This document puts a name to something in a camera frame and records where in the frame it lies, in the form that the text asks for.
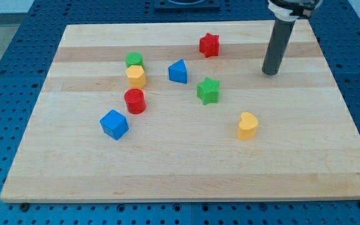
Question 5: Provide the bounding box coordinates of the yellow heart block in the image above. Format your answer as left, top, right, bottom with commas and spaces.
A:
237, 112, 259, 141

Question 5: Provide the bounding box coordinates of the wooden board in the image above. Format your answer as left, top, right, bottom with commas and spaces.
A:
0, 20, 360, 203

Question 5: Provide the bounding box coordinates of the green star block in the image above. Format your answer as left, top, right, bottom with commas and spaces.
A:
197, 77, 220, 105

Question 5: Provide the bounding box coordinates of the blue triangle block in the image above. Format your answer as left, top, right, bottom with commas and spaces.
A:
168, 59, 188, 84

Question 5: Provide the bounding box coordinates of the red cylinder block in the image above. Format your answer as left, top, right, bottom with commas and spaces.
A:
124, 89, 146, 114

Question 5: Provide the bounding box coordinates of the yellow hexagon block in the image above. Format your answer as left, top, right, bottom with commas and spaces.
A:
126, 65, 146, 89

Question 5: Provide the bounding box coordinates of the blue cube block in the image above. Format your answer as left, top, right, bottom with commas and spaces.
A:
100, 109, 129, 140

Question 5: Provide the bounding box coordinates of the green cylinder block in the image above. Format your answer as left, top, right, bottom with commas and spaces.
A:
125, 52, 144, 68

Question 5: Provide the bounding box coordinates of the red star block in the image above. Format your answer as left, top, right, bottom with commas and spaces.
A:
199, 32, 220, 58

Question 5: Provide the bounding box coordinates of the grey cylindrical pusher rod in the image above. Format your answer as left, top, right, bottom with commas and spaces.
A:
262, 19, 295, 76

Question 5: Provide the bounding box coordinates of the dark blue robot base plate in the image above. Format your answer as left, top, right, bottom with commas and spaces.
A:
154, 0, 221, 12

